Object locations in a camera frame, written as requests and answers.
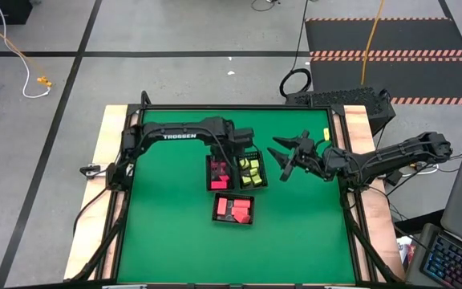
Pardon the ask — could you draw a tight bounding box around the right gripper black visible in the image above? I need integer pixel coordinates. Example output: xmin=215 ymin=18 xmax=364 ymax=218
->
xmin=266 ymin=130 xmax=325 ymax=182

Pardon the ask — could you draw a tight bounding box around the black plastic slotted basket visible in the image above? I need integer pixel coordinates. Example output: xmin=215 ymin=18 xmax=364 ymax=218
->
xmin=205 ymin=154 xmax=236 ymax=193
xmin=237 ymin=150 xmax=269 ymax=190
xmin=212 ymin=192 xmax=255 ymax=226

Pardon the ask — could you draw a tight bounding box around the green table mat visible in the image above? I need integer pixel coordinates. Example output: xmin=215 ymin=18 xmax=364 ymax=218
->
xmin=116 ymin=108 xmax=356 ymax=285

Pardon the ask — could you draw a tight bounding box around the red and white box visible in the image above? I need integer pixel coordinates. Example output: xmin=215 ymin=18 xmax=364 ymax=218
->
xmin=397 ymin=235 xmax=416 ymax=268

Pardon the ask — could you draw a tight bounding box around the black striped floor mat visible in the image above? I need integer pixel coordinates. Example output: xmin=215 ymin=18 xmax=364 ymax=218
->
xmin=305 ymin=18 xmax=462 ymax=106

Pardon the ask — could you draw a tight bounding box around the backlit keyboard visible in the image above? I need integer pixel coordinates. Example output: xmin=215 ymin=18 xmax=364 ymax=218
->
xmin=419 ymin=231 xmax=462 ymax=289

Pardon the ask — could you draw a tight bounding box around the black table frame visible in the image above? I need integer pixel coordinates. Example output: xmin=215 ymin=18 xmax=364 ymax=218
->
xmin=70 ymin=90 xmax=407 ymax=289

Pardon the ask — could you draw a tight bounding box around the black coiled cable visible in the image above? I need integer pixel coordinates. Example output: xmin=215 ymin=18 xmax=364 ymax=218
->
xmin=278 ymin=0 xmax=312 ymax=98

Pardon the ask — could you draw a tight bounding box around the white cable at arm base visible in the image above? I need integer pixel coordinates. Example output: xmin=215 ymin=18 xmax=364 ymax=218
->
xmin=401 ymin=162 xmax=440 ymax=177

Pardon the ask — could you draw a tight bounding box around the yellow cable with plug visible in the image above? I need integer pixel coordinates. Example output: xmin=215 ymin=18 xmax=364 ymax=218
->
xmin=0 ymin=7 xmax=54 ymax=88

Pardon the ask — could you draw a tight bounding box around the white floor cable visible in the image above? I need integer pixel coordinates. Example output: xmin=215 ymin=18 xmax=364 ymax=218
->
xmin=0 ymin=0 xmax=51 ymax=100

